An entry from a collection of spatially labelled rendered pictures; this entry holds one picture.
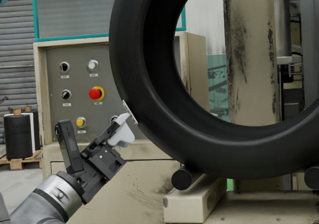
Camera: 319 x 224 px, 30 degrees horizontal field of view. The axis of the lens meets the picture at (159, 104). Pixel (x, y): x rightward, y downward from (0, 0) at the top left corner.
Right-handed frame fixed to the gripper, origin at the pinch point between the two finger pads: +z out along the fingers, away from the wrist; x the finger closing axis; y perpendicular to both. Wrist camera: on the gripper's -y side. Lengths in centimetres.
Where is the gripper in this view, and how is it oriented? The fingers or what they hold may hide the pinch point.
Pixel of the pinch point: (123, 115)
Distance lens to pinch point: 128.7
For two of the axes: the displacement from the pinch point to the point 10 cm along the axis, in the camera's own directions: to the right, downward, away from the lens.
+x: 3.5, -3.1, -8.8
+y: 7.1, 7.0, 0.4
